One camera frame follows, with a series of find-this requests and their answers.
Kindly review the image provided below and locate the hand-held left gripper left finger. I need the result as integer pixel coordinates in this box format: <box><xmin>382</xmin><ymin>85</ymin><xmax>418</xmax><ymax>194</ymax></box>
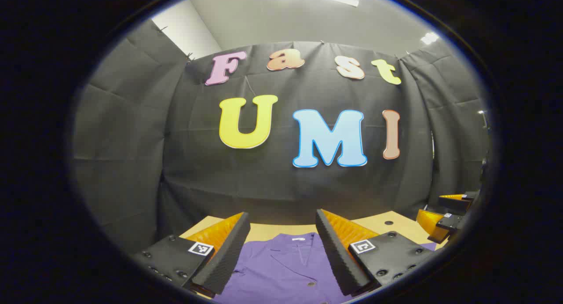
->
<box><xmin>132</xmin><ymin>212</ymin><xmax>251</xmax><ymax>298</ymax></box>

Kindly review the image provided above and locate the purple button shirt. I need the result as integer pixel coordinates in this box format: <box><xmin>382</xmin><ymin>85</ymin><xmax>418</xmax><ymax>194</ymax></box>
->
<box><xmin>213</xmin><ymin>232</ymin><xmax>437</xmax><ymax>304</ymax></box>

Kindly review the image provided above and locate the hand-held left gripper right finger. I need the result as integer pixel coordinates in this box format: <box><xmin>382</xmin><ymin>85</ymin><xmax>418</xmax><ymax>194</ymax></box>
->
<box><xmin>315</xmin><ymin>209</ymin><xmax>436</xmax><ymax>297</ymax></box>

